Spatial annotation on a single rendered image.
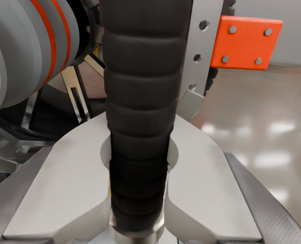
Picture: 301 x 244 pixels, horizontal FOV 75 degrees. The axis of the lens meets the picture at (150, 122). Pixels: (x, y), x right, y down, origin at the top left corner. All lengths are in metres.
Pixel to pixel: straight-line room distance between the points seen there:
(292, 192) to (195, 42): 1.28
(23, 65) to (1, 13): 0.04
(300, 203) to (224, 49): 1.22
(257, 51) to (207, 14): 0.09
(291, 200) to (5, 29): 1.41
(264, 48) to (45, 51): 0.29
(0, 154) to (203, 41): 0.42
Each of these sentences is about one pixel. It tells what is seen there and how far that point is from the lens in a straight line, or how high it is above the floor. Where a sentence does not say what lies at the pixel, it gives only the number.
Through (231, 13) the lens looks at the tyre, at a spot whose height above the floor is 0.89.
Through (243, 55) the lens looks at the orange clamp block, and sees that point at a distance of 0.33.
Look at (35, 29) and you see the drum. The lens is 0.23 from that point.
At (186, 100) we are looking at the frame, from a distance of 0.33.
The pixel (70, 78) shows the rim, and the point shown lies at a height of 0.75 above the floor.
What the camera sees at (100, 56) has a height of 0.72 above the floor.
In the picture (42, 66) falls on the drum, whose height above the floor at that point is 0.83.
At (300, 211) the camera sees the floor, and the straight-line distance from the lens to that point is 1.40.
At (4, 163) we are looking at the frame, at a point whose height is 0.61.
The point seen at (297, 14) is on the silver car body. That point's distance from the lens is 0.81.
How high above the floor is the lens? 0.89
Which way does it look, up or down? 30 degrees down
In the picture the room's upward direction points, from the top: 4 degrees clockwise
